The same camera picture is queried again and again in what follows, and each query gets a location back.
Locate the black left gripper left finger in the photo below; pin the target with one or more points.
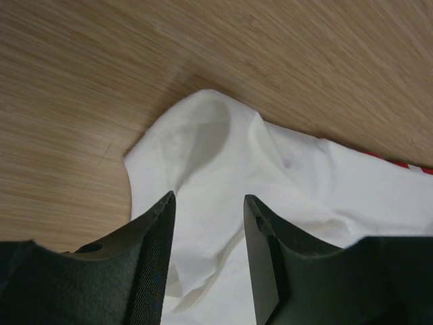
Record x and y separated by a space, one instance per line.
117 279

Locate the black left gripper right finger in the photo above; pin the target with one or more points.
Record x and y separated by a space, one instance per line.
299 279

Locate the white printed t-shirt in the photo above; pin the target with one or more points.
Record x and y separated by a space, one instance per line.
212 151

